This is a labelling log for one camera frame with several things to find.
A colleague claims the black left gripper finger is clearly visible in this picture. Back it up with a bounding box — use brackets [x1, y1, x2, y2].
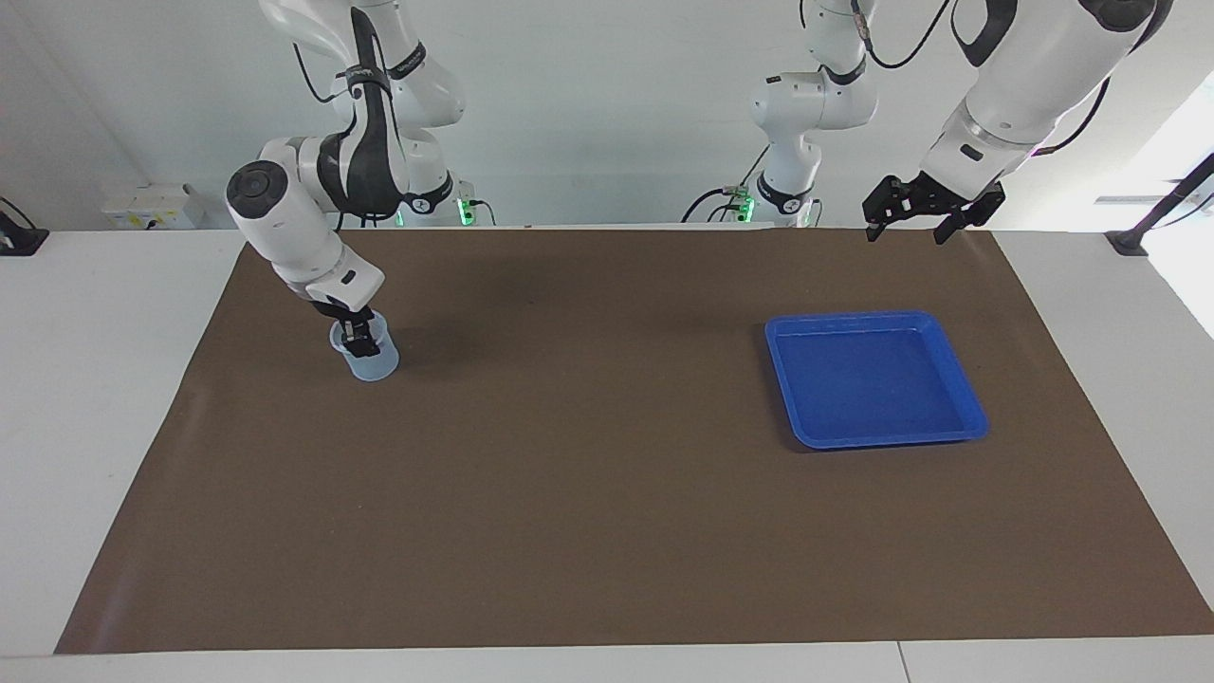
[861, 177, 901, 245]
[933, 184, 1006, 246]

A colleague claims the blue plastic tray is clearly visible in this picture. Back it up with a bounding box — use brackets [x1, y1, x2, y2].
[764, 310, 990, 451]

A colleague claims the translucent plastic cup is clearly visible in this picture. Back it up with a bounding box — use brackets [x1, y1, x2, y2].
[329, 308, 400, 382]

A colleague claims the brown table mat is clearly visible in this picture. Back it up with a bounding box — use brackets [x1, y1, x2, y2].
[54, 226, 1214, 655]

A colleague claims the black clamp base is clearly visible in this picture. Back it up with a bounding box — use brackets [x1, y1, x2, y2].
[0, 197, 50, 257]

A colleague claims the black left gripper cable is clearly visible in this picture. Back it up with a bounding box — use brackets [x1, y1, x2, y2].
[852, 0, 1113, 158]

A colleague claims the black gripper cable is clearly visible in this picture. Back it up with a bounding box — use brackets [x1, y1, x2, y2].
[852, 0, 1113, 158]
[292, 38, 344, 107]

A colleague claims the black left base cable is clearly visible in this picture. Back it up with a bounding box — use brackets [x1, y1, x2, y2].
[681, 142, 771, 225]

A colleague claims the black camera stand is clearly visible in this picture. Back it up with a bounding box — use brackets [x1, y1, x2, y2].
[1105, 152, 1214, 257]

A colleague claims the white wall outlet box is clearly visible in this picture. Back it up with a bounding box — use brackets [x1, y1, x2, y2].
[102, 183, 205, 231]

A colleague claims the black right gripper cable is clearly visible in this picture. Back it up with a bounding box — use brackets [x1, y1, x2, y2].
[292, 38, 344, 107]

